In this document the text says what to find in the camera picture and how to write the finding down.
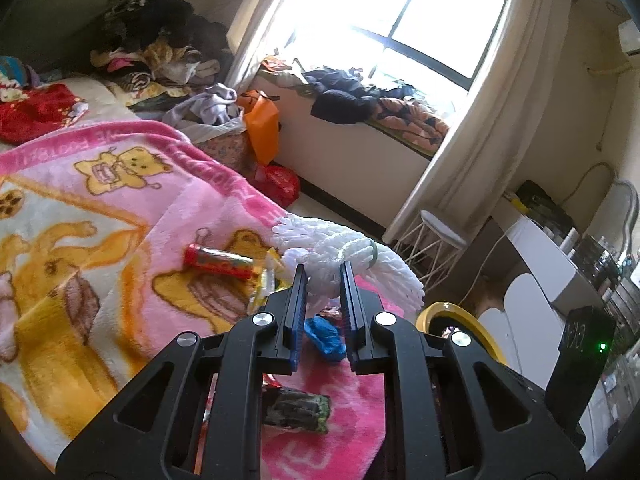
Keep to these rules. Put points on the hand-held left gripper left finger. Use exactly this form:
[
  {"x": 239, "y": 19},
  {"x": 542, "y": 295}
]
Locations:
[{"x": 295, "y": 320}]

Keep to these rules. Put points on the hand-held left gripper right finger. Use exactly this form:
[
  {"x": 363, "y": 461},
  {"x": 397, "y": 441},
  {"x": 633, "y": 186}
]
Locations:
[{"x": 350, "y": 320}]

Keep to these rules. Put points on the white foam net bundle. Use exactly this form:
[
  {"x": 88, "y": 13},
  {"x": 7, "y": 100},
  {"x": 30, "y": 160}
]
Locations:
[{"x": 330, "y": 250}]

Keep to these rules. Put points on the yellow trash bin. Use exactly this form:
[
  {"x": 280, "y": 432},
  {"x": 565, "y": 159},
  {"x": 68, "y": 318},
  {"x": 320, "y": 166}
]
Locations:
[{"x": 429, "y": 313}]

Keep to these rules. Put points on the dark brown snack wrapper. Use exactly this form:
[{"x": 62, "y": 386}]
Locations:
[{"x": 295, "y": 407}]

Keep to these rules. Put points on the red snack wrapper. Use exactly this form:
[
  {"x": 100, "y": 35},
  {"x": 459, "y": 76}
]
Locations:
[{"x": 215, "y": 260}]

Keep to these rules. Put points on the blue crumpled plastic wrapper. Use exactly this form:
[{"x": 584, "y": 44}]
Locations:
[{"x": 322, "y": 337}]

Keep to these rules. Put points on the yellow foil snack wrapper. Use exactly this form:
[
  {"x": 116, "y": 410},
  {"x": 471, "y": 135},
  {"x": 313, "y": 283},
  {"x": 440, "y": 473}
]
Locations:
[{"x": 265, "y": 280}]

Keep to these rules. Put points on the white desk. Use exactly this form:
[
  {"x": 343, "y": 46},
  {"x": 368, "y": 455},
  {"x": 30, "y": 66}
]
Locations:
[{"x": 540, "y": 255}]

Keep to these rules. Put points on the red plastic bag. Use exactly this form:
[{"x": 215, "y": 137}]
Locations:
[{"x": 277, "y": 182}]

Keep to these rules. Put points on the pink printed blanket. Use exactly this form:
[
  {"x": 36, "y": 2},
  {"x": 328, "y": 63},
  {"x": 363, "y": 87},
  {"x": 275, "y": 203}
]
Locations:
[{"x": 150, "y": 240}]

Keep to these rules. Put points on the silver-framed mirror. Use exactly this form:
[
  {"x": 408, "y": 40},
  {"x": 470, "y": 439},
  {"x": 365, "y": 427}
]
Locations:
[{"x": 625, "y": 210}]

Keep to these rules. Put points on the black bag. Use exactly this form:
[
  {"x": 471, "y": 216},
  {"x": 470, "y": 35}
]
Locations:
[{"x": 542, "y": 205}]

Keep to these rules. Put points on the floral fabric basket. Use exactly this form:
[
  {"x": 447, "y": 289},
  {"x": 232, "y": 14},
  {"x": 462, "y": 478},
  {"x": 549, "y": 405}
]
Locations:
[{"x": 227, "y": 152}]

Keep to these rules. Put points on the orange bag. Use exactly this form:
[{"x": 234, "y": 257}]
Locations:
[{"x": 260, "y": 120}]

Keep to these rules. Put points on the orange patterned blanket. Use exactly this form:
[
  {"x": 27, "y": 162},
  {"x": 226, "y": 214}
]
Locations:
[{"x": 410, "y": 122}]

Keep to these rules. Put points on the dark jacket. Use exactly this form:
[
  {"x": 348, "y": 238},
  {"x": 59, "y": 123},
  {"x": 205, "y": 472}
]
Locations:
[{"x": 340, "y": 100}]

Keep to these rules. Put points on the lavender garment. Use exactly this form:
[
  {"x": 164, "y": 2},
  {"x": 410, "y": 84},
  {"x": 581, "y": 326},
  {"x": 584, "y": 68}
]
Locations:
[{"x": 210, "y": 105}]

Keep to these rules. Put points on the wide cream curtain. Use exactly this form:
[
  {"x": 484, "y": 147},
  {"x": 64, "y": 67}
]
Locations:
[{"x": 490, "y": 135}]

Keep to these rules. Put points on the narrow cream curtain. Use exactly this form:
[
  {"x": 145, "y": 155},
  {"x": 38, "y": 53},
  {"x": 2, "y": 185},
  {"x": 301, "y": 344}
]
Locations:
[{"x": 255, "y": 35}]

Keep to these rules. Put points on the pile of clothes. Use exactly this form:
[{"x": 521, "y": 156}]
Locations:
[{"x": 155, "y": 45}]

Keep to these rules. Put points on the black-framed window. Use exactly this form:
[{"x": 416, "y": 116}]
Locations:
[{"x": 450, "y": 25}]

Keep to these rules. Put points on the red cloth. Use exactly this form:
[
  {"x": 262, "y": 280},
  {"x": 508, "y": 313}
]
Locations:
[{"x": 35, "y": 110}]

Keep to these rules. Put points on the white air conditioner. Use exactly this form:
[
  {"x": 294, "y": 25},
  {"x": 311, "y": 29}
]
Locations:
[{"x": 630, "y": 37}]

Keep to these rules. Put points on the colourful printed cloth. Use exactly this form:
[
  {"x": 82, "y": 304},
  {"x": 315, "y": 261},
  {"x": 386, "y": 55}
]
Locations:
[{"x": 12, "y": 75}]

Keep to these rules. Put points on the grey bed headboard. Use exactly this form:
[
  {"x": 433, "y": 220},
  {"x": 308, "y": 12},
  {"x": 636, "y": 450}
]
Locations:
[{"x": 50, "y": 25}]

